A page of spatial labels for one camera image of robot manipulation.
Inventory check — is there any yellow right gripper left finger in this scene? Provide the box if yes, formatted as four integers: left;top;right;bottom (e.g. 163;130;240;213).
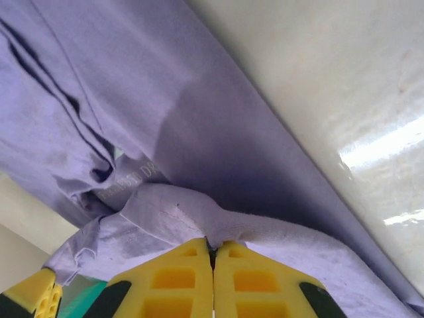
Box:
89;237;215;318

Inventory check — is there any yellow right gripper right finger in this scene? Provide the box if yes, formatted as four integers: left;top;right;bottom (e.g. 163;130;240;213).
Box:
213;240;347;318

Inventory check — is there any purple t-shirt with white print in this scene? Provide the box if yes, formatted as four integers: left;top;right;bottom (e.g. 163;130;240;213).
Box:
0;0;424;318

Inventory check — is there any teal plastic basket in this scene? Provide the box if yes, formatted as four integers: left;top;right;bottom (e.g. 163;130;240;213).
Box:
60;276;112;318

